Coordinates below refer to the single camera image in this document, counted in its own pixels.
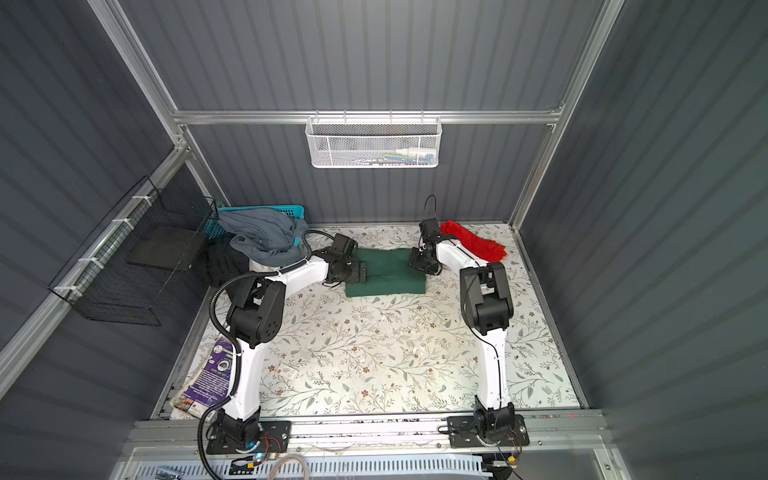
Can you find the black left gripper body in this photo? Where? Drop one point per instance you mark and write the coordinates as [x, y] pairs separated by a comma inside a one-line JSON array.
[[350, 272]]

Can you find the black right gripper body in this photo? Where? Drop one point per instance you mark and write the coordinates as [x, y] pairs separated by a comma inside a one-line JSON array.
[[419, 260]]

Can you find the green t-shirt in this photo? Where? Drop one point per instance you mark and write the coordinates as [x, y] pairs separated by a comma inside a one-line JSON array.
[[388, 273]]

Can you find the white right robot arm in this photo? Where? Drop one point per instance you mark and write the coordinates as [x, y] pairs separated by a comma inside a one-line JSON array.
[[486, 306]]

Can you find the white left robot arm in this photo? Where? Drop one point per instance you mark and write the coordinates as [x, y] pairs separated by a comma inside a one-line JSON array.
[[248, 310]]

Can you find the folded red t-shirt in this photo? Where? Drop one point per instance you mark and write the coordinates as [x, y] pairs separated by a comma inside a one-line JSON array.
[[485, 249]]

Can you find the grey t-shirt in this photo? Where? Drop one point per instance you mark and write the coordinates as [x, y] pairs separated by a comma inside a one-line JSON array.
[[272, 257]]

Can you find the black t-shirt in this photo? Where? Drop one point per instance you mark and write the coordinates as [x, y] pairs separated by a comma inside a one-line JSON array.
[[222, 261]]

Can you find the small white card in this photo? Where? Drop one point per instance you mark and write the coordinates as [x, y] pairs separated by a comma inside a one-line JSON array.
[[286, 373]]

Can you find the teal plastic laundry basket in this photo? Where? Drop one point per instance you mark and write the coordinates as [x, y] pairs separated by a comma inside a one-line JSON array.
[[270, 227]]

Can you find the purple booklet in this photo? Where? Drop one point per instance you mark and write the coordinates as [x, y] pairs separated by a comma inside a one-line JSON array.
[[209, 385]]

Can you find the white wire mesh basket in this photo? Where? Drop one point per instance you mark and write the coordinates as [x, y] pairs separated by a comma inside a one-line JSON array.
[[387, 141]]

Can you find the black wire mesh basket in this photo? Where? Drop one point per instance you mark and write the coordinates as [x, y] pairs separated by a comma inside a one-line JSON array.
[[147, 267]]

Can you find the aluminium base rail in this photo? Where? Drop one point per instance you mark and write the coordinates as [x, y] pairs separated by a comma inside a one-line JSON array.
[[569, 429]]

